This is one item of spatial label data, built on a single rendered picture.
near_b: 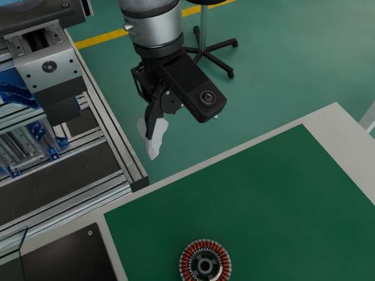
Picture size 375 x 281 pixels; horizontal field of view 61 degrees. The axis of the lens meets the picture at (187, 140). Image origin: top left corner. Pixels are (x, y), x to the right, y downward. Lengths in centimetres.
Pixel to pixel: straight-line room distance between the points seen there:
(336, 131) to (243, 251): 45
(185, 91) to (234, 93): 162
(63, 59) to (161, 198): 42
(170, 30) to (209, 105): 11
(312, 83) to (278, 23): 63
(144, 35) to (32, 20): 49
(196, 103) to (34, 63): 50
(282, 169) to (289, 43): 168
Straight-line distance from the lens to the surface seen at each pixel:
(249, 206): 82
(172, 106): 48
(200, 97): 42
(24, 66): 83
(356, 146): 100
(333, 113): 105
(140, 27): 41
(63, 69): 86
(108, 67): 224
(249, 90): 207
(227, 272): 72
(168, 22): 41
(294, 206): 84
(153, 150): 52
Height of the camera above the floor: 149
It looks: 56 degrees down
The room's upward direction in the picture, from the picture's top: straight up
